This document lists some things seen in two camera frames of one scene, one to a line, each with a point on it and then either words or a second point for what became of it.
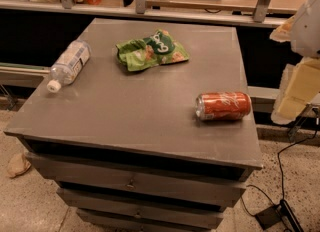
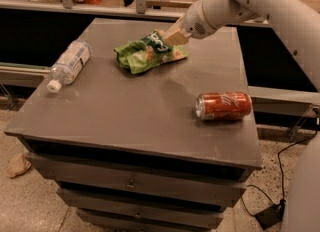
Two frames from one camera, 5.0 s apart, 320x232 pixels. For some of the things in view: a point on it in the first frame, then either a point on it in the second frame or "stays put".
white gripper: (308, 29) -> (194, 22)
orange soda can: (220, 105) stays put
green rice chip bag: (160, 48) stays put
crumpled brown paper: (17, 165) stays put
